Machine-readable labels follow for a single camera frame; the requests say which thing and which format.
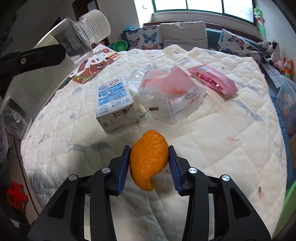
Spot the cartoon cow picture book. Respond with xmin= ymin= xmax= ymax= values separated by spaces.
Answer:
xmin=69 ymin=44 xmax=121 ymax=84

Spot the blue white milk carton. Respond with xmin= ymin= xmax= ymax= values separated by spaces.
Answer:
xmin=95 ymin=77 xmax=139 ymax=133

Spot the window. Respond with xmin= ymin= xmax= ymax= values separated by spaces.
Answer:
xmin=152 ymin=0 xmax=255 ymax=25

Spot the pink snack wrapper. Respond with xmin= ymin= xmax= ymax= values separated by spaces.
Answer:
xmin=187 ymin=65 xmax=238 ymax=97

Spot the left butterfly pillow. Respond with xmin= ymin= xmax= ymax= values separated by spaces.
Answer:
xmin=126 ymin=25 xmax=164 ymax=50

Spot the white quilted table cover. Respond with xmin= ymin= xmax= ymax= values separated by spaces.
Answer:
xmin=21 ymin=45 xmax=287 ymax=233

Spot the blue plastic storage box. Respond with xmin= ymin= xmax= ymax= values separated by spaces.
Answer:
xmin=276 ymin=76 xmax=296 ymax=138

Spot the pink plush toy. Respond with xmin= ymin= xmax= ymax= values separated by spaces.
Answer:
xmin=274 ymin=60 xmax=285 ymax=74

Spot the grey knitted sleeve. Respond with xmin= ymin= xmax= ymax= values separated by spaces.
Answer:
xmin=0 ymin=97 xmax=10 ymax=163

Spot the clear plastic bottle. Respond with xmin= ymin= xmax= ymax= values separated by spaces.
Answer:
xmin=1 ymin=9 xmax=111 ymax=140

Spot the orange fox plush toy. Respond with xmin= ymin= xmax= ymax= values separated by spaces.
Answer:
xmin=283 ymin=57 xmax=294 ymax=80

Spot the grey cushion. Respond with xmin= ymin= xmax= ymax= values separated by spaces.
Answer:
xmin=159 ymin=21 xmax=209 ymax=51

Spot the orange peel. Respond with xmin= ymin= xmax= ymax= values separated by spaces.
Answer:
xmin=130 ymin=130 xmax=169 ymax=191

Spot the cow plush toy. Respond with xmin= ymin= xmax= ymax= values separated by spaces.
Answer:
xmin=259 ymin=40 xmax=280 ymax=66

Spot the green plastic bowl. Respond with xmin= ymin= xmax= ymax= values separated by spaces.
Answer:
xmin=113 ymin=40 xmax=128 ymax=52

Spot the butterfly pillow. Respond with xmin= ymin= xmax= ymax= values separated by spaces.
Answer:
xmin=126 ymin=25 xmax=164 ymax=50
xmin=216 ymin=29 xmax=261 ymax=63

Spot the small clear plastic lid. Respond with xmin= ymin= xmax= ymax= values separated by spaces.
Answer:
xmin=125 ymin=70 xmax=145 ymax=92

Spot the green trash basket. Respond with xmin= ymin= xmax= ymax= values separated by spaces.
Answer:
xmin=273 ymin=181 xmax=295 ymax=239

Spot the right butterfly pillow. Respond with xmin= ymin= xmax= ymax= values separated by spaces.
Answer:
xmin=216 ymin=29 xmax=261 ymax=63

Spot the green pinwheel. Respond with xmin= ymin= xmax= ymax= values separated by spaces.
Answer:
xmin=253 ymin=6 xmax=266 ymax=40

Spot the red toy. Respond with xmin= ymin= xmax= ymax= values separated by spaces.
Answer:
xmin=6 ymin=181 xmax=29 ymax=214

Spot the clear pink plastic bag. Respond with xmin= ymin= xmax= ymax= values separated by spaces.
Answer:
xmin=135 ymin=65 xmax=206 ymax=124

